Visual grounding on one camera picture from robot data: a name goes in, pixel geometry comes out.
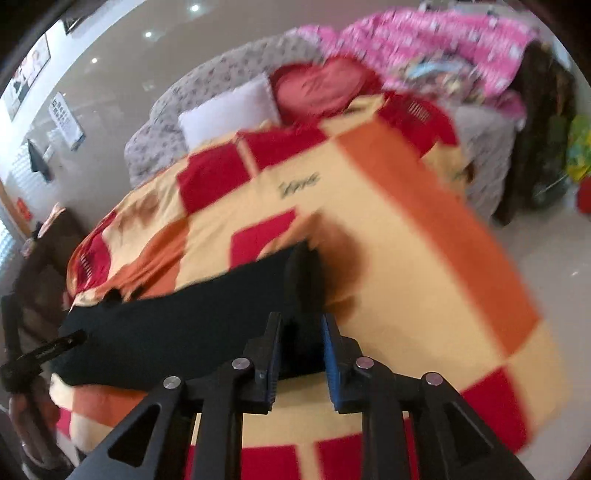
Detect colourful printed cloth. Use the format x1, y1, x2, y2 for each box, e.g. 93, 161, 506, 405
388, 58, 486, 108

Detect dark brown cloth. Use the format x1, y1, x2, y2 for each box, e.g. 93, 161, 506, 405
493, 41, 579, 223

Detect red orange yellow checked blanket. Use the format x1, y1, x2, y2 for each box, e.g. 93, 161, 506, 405
48, 95, 573, 480

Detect dark brown chair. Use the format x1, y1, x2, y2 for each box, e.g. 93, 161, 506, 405
0, 208, 89, 354

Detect white pillow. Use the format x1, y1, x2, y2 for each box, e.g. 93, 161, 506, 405
178, 76, 280, 149

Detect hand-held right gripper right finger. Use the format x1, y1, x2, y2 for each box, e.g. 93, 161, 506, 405
322, 314, 536, 480

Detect large wall poster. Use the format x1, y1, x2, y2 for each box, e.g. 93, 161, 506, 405
6, 34, 51, 121

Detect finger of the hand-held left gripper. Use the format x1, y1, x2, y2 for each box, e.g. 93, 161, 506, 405
21, 329, 88, 367

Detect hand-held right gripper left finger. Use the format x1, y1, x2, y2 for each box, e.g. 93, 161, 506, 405
67, 312, 283, 480

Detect grey floral bed headboard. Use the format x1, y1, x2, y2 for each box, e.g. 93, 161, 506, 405
124, 28, 513, 222

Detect yellow green bag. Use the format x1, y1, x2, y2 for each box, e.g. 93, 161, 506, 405
565, 115, 591, 184

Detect pink printed blanket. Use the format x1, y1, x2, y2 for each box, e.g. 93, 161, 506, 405
295, 9, 542, 121

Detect small wall poster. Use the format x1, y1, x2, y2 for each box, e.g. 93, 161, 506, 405
48, 92, 86, 151

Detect red object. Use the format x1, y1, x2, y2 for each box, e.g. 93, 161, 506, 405
576, 178, 591, 216

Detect black pants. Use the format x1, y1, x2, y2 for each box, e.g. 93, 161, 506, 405
50, 240, 334, 393

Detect red pillow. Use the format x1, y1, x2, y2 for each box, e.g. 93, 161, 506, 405
270, 55, 385, 126

